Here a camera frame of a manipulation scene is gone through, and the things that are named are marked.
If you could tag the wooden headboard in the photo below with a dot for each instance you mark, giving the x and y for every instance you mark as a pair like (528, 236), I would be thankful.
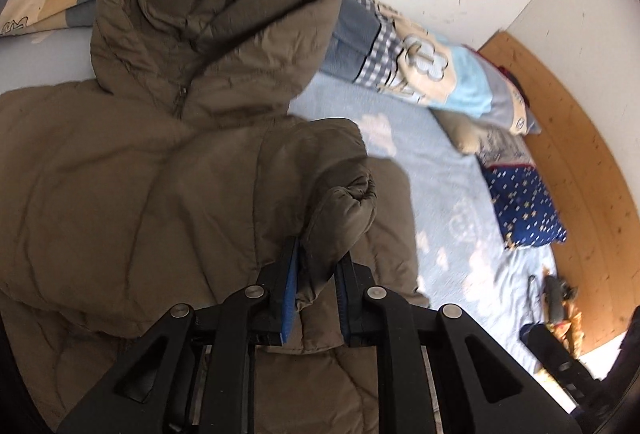
(575, 138)

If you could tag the olive hooded puffer jacket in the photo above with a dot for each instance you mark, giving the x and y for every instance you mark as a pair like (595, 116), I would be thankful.
(125, 163)

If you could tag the light blue cloud bed sheet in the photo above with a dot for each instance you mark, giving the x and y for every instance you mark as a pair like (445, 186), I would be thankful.
(440, 174)

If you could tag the beige grey pillow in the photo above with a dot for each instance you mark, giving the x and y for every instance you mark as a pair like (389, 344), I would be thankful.
(480, 138)

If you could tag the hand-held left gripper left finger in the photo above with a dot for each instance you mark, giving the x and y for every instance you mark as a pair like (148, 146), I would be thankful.
(289, 294)

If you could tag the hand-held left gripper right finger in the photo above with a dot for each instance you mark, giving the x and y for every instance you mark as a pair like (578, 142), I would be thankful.
(343, 299)

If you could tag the navy star print pillow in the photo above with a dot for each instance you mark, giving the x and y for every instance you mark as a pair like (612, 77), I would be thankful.
(525, 209)

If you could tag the patchwork printed quilt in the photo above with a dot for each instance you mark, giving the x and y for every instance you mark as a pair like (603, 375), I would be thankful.
(425, 58)

